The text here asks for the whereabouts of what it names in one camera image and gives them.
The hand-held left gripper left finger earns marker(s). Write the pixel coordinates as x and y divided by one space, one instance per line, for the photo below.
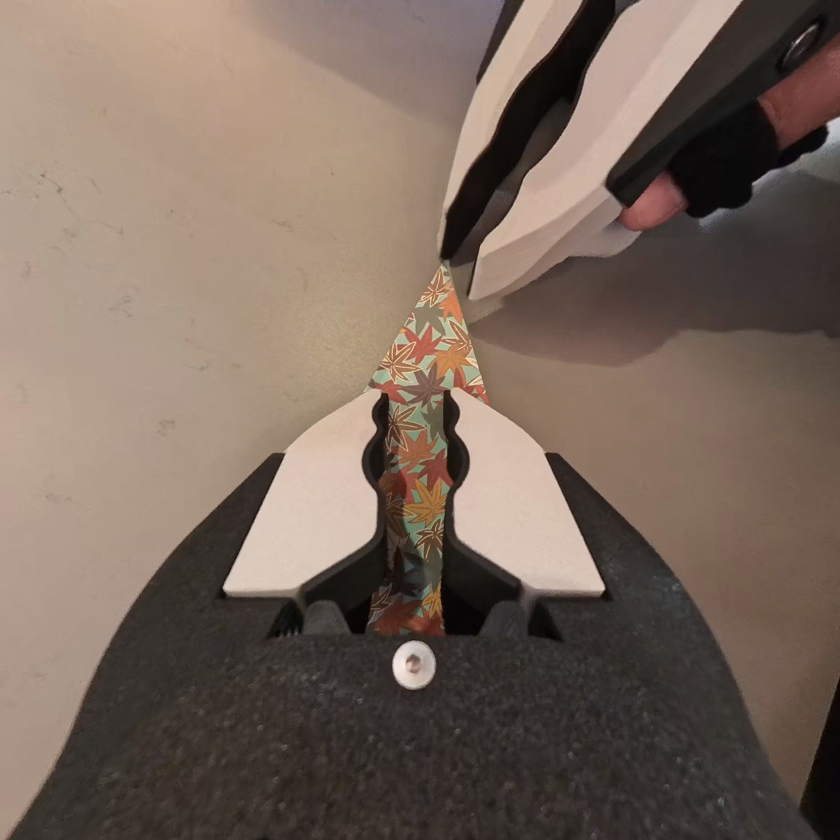
315 505

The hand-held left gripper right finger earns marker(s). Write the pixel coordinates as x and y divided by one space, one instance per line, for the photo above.
525 512

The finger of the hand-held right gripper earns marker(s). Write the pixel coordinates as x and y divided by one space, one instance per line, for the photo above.
590 164
499 111

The leaf-patterned origami paper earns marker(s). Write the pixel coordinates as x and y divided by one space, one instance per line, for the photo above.
426 367

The person's right hand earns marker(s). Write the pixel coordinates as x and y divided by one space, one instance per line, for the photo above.
649 205

